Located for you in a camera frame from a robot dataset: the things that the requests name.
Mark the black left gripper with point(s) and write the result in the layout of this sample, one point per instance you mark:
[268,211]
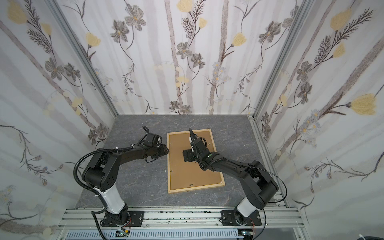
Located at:
[164,150]

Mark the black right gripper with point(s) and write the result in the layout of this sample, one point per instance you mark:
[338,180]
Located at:
[194,142]

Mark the brown wooden backing board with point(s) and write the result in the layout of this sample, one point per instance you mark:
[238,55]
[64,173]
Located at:
[186,174]

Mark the light wooden picture frame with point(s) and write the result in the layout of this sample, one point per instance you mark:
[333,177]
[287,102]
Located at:
[169,174]

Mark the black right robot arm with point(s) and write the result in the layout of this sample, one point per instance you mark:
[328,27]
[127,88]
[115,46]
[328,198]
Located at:
[257,183]

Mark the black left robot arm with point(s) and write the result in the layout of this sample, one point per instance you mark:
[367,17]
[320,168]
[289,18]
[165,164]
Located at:
[101,173]

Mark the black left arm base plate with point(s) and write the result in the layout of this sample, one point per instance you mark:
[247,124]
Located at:
[136,218]

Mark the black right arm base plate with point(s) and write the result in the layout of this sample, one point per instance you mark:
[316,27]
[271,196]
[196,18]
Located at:
[236,219]

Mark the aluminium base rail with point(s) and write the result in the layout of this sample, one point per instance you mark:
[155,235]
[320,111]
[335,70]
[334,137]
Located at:
[278,221]

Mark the white slotted cable duct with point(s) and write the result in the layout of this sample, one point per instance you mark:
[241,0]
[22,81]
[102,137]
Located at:
[174,234]

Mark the aluminium corner post left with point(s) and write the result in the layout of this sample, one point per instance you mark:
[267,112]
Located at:
[81,53]

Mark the aluminium corner post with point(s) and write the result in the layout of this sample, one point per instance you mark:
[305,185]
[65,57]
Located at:
[297,24]
[81,53]

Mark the aluminium corner post right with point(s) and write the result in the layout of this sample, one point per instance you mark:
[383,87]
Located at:
[297,24]

